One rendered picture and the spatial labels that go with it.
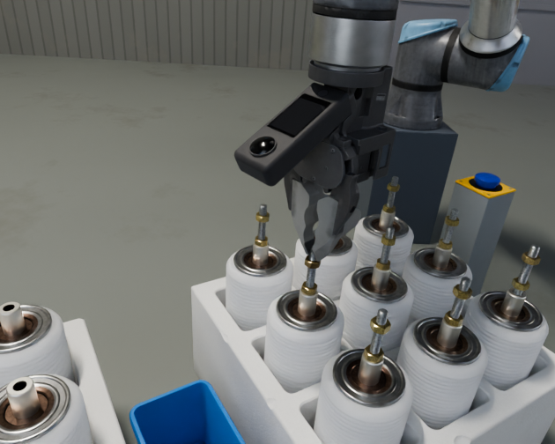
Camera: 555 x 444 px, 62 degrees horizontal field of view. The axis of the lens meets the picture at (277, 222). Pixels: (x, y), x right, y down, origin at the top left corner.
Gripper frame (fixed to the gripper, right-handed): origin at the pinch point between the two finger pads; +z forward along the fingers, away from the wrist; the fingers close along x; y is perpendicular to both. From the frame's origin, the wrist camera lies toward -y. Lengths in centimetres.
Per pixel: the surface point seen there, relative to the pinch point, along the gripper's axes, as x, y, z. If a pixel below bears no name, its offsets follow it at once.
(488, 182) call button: -2.3, 40.3, 1.6
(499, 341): -17.7, 16.4, 10.6
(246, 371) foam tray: 2.3, -6.9, 16.5
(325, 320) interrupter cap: -2.9, 0.9, 8.9
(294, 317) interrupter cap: -0.2, -1.7, 8.9
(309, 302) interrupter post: -0.9, -0.1, 7.0
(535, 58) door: 87, 305, 19
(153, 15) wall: 248, 122, 8
